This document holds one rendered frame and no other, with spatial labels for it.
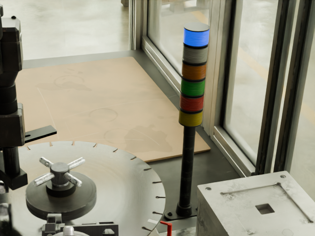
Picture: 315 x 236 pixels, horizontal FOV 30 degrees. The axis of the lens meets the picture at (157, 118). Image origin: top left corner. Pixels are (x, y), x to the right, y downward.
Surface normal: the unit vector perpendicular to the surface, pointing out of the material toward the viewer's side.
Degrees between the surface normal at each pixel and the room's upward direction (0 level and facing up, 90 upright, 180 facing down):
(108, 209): 0
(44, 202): 5
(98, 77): 0
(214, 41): 90
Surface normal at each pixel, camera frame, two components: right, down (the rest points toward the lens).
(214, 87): -0.95, 0.12
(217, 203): 0.04, -0.88
